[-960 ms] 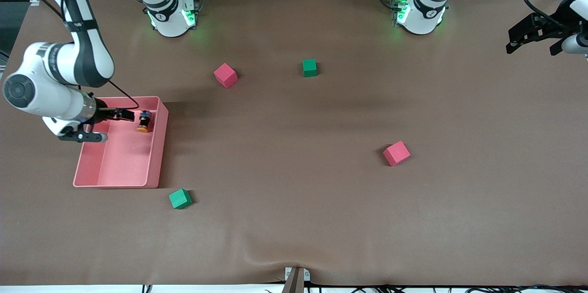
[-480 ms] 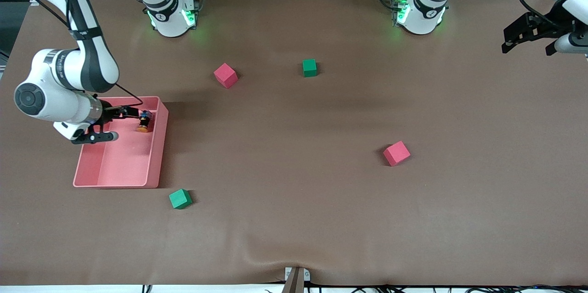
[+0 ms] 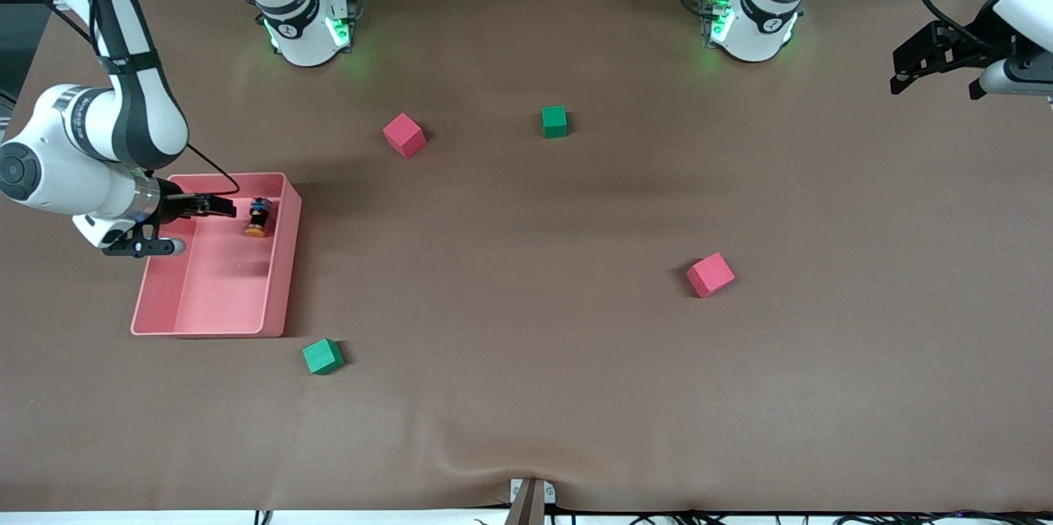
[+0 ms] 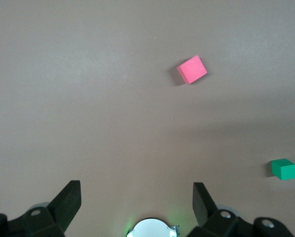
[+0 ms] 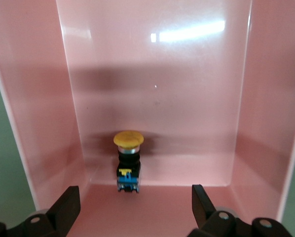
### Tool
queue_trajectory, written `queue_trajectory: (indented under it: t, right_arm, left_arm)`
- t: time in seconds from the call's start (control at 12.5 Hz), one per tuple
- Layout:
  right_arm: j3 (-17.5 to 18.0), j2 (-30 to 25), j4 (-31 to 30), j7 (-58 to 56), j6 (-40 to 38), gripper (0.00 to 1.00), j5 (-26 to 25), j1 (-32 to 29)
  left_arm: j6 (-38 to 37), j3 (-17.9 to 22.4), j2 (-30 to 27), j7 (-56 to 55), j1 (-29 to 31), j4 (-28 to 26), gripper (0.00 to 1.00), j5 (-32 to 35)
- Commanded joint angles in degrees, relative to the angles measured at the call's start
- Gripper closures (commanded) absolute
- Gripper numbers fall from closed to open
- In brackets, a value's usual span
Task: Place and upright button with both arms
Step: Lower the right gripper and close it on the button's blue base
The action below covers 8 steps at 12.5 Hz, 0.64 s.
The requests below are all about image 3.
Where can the brown table cover mat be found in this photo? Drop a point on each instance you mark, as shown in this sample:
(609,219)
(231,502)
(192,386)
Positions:
(526,344)

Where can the green foam cube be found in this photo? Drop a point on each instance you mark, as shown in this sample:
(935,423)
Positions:
(322,356)
(554,121)

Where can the black button with orange cap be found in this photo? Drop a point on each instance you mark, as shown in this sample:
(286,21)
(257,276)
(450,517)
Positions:
(258,219)

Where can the metal edge bracket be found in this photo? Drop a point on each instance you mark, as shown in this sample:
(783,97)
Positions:
(526,504)

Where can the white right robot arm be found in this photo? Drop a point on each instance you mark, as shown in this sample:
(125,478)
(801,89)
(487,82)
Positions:
(304,39)

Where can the pink foam cube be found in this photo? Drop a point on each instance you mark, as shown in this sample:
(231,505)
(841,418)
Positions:
(710,275)
(404,136)

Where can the pink plastic tray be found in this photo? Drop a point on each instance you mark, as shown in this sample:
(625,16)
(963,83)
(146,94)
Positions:
(222,295)

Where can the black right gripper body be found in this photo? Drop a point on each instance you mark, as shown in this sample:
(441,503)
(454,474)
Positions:
(174,205)

